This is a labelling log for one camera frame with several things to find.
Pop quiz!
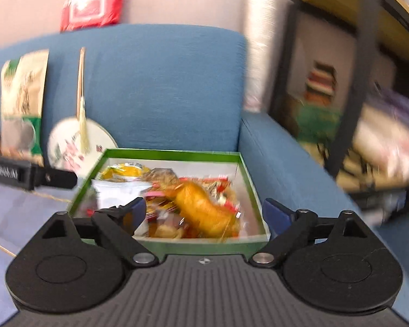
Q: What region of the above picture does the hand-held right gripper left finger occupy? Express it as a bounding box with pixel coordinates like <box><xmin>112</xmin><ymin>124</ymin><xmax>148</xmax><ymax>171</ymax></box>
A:
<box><xmin>41</xmin><ymin>197</ymin><xmax>157</xmax><ymax>268</ymax></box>

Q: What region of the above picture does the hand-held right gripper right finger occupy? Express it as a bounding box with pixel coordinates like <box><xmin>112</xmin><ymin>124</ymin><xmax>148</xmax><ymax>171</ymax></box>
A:
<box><xmin>249</xmin><ymin>198</ymin><xmax>369</xmax><ymax>268</ymax></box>

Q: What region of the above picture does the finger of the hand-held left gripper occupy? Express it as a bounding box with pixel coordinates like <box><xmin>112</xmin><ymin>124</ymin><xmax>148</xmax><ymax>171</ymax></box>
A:
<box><xmin>31</xmin><ymin>164</ymin><xmax>78</xmax><ymax>190</ymax></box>

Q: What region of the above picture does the heap of packed snack packets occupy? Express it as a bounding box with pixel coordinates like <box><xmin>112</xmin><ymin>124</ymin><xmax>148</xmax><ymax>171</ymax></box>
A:
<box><xmin>89</xmin><ymin>162</ymin><xmax>246</xmax><ymax>239</ymax></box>

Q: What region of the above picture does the green cardboard box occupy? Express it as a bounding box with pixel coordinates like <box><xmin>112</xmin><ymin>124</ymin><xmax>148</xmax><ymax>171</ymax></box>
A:
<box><xmin>66</xmin><ymin>148</ymin><xmax>270</xmax><ymax>256</ymax></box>

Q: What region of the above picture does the round painted fan with tassel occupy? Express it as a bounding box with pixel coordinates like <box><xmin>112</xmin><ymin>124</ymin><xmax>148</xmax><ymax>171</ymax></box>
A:
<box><xmin>47</xmin><ymin>47</ymin><xmax>118</xmax><ymax>178</ymax></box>

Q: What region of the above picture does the blue striped blanket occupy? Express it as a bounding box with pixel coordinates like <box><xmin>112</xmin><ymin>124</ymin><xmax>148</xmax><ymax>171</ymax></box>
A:
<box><xmin>0</xmin><ymin>180</ymin><xmax>99</xmax><ymax>327</ymax></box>

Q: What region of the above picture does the large kraft grain pouch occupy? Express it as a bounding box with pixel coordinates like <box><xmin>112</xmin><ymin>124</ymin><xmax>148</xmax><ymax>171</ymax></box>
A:
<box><xmin>0</xmin><ymin>49</ymin><xmax>50</xmax><ymax>167</ymax></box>

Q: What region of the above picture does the green carton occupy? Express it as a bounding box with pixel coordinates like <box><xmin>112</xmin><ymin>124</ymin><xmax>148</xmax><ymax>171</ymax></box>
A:
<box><xmin>295</xmin><ymin>104</ymin><xmax>341</xmax><ymax>142</ymax></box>

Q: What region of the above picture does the blue fabric sofa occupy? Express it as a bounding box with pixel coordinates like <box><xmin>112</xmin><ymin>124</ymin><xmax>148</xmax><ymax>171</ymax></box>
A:
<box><xmin>0</xmin><ymin>24</ymin><xmax>409</xmax><ymax>327</ymax></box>

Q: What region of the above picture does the pale folded cloth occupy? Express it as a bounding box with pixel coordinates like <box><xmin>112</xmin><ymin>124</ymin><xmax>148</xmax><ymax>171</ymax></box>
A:
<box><xmin>354</xmin><ymin>85</ymin><xmax>409</xmax><ymax>181</ymax></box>

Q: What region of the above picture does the striped stack of books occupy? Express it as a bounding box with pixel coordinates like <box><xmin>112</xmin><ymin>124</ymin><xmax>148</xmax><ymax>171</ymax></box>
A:
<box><xmin>305</xmin><ymin>60</ymin><xmax>338</xmax><ymax>104</ymax></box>

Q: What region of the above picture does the black metal shelf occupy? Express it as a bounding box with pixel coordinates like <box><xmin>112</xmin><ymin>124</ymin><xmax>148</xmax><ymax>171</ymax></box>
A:
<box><xmin>269</xmin><ymin>0</ymin><xmax>409</xmax><ymax>212</ymax></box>

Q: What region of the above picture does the white plastic-wrapped roll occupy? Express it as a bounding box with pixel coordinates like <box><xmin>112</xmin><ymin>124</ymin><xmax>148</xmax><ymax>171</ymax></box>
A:
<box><xmin>243</xmin><ymin>0</ymin><xmax>282</xmax><ymax>114</ymax></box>

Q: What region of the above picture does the red wet wipes pack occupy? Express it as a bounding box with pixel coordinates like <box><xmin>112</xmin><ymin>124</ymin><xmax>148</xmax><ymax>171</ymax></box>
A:
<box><xmin>59</xmin><ymin>0</ymin><xmax>127</xmax><ymax>33</ymax></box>

